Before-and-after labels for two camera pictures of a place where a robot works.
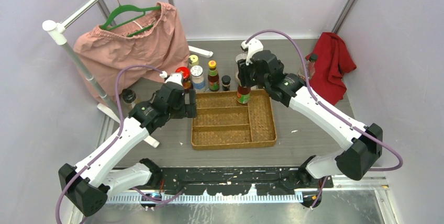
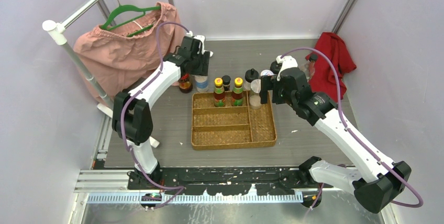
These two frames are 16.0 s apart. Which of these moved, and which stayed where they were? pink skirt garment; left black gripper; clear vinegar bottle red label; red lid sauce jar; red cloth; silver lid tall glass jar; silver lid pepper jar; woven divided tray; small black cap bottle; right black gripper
Moved: left black gripper; silver lid tall glass jar; right black gripper
Stayed: small black cap bottle; silver lid pepper jar; red cloth; woven divided tray; clear vinegar bottle red label; red lid sauce jar; pink skirt garment
